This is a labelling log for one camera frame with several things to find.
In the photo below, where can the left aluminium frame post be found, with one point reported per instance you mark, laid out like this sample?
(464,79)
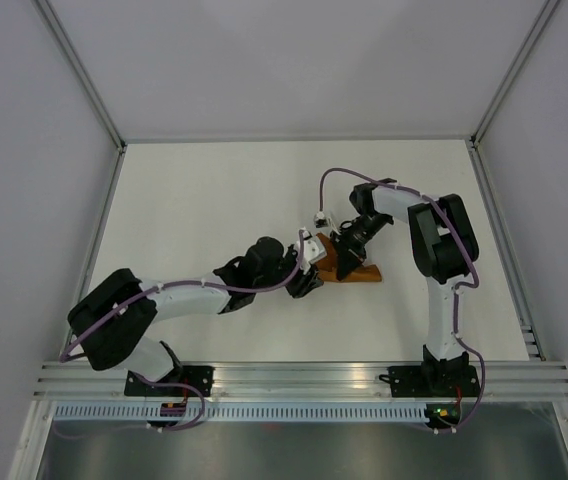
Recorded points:
(64,43)

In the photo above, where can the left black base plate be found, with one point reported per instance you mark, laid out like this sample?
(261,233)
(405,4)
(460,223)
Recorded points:
(188,380)

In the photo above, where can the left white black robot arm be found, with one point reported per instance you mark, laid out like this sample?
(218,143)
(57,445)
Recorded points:
(110,324)

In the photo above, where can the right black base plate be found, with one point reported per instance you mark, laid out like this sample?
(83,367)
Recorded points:
(415,382)

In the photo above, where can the brown cloth napkin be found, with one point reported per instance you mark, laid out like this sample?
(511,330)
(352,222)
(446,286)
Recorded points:
(327,267)

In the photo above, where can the white slotted cable duct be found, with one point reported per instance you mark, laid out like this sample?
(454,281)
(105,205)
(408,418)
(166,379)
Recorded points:
(348,412)

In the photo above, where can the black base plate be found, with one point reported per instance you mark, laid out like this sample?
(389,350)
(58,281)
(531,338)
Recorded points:
(188,380)
(415,382)

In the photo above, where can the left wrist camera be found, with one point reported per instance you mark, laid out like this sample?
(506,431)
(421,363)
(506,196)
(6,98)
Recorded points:
(309,248)

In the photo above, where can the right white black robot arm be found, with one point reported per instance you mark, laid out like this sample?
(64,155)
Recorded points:
(445,250)

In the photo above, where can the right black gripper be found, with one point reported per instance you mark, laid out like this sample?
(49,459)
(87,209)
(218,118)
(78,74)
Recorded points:
(349,256)

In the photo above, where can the aluminium frame post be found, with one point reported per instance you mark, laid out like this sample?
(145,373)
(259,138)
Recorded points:
(64,43)
(525,51)

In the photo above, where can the right aluminium frame post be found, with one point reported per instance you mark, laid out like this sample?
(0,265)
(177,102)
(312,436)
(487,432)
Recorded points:
(525,51)

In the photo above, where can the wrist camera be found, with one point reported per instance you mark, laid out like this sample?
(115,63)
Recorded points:
(309,248)
(323,221)

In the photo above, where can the aluminium front rail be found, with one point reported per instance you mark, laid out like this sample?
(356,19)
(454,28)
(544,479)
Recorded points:
(545,381)

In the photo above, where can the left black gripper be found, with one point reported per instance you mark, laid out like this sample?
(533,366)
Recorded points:
(304,283)

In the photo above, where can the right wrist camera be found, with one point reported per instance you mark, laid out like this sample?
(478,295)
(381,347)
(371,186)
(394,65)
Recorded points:
(323,221)

